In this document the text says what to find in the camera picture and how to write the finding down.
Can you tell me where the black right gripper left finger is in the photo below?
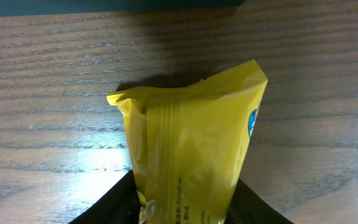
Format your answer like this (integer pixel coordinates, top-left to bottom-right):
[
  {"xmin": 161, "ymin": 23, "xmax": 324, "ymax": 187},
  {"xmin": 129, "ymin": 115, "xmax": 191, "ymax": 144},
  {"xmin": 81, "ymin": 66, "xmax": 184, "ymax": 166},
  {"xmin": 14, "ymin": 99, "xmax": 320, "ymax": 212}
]
[{"xmin": 70, "ymin": 170, "xmax": 140, "ymax": 224}]

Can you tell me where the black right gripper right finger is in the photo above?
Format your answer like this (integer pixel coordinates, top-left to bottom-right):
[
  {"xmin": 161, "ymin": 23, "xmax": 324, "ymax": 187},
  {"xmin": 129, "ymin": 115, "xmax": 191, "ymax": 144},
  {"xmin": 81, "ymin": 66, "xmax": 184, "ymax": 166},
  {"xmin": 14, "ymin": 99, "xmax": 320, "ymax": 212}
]
[{"xmin": 224, "ymin": 179, "xmax": 293, "ymax": 224}]

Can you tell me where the yellow snack packet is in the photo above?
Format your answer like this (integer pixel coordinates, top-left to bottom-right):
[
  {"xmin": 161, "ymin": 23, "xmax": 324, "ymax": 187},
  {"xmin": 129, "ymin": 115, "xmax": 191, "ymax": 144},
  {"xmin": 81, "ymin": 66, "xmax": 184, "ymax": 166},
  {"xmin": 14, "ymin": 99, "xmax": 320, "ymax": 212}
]
[{"xmin": 107, "ymin": 60, "xmax": 267, "ymax": 223}]

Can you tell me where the black gift box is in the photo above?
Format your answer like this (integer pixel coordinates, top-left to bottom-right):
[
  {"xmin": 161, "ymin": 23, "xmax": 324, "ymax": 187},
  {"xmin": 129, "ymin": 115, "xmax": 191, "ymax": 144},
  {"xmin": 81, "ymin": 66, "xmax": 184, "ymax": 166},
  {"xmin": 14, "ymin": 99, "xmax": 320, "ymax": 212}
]
[{"xmin": 0, "ymin": 0, "xmax": 244, "ymax": 17}]

